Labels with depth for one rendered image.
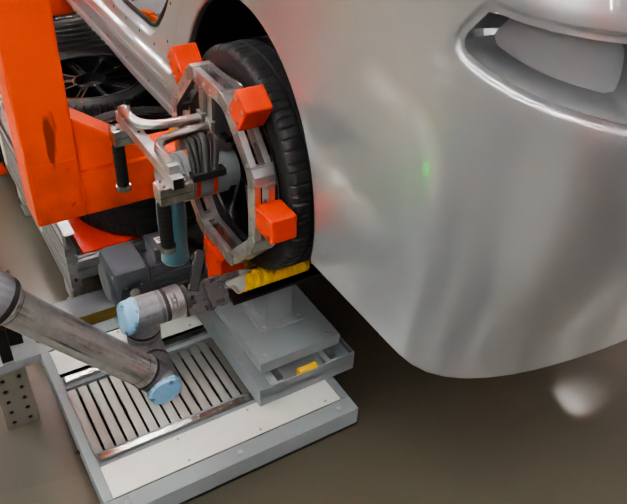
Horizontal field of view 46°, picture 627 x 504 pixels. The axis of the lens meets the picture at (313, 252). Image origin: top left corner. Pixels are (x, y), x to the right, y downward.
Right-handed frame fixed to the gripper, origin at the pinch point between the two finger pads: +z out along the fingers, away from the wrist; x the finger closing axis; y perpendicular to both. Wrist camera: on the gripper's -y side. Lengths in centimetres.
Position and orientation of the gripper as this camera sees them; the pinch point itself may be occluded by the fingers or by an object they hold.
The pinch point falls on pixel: (246, 269)
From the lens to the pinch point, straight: 206.4
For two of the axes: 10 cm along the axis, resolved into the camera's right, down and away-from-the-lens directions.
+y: 3.4, 9.4, -0.5
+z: 8.6, -2.8, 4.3
